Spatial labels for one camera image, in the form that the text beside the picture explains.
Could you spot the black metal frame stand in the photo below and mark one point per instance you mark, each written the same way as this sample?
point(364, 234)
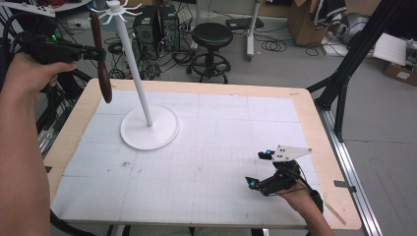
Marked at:
point(354, 55)

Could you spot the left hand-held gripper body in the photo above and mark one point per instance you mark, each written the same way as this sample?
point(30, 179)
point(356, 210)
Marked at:
point(49, 50)

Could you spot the large cardboard box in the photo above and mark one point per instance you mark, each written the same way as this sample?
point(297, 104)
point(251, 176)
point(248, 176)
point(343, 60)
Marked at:
point(305, 23)

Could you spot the wooden table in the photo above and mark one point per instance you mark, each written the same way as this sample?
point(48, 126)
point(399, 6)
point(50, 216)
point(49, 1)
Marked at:
point(306, 108)

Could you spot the thin wooden stick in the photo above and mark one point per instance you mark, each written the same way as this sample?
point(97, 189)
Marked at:
point(335, 213)

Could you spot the dark striped garment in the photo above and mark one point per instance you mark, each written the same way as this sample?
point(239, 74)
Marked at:
point(331, 11)

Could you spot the small cardboard box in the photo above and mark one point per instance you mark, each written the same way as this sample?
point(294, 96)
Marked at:
point(401, 75)

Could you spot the black round stool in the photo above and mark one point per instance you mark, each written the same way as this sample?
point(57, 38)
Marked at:
point(212, 36)

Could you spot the white foam board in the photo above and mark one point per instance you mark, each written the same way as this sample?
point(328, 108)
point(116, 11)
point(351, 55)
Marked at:
point(390, 49)

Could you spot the white floor stand pole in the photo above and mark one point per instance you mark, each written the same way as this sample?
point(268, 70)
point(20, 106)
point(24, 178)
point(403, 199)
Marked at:
point(251, 32)

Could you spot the grey round appliance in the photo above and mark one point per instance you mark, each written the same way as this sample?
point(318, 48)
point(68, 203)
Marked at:
point(355, 28)

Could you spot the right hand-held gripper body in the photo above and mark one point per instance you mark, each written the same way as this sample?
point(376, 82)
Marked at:
point(285, 177)

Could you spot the white utensil stand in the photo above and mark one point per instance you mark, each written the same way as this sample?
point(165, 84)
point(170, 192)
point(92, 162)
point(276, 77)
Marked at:
point(147, 131)

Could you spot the black flat device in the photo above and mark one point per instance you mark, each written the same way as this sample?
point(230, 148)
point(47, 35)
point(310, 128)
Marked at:
point(244, 23)

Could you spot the aluminium rail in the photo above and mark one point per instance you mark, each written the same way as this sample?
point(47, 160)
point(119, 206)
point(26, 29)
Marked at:
point(347, 164)

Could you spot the black computer tower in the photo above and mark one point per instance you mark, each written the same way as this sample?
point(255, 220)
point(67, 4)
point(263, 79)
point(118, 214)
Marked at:
point(146, 29)
point(170, 28)

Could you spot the person's left hand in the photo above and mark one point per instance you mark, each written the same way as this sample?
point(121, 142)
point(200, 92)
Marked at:
point(26, 78)

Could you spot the brown wooden spoon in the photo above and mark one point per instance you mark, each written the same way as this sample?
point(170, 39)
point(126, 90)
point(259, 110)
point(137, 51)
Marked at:
point(103, 78)

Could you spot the grey tape strip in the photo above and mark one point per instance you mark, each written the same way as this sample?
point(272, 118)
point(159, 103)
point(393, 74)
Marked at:
point(344, 186)

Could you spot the white controller device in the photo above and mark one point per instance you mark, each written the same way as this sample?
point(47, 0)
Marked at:
point(29, 8)

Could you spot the person's right hand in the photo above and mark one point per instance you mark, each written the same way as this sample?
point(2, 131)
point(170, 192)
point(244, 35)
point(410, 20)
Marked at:
point(300, 200)

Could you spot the white grid mat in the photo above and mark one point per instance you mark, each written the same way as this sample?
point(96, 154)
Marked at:
point(213, 147)

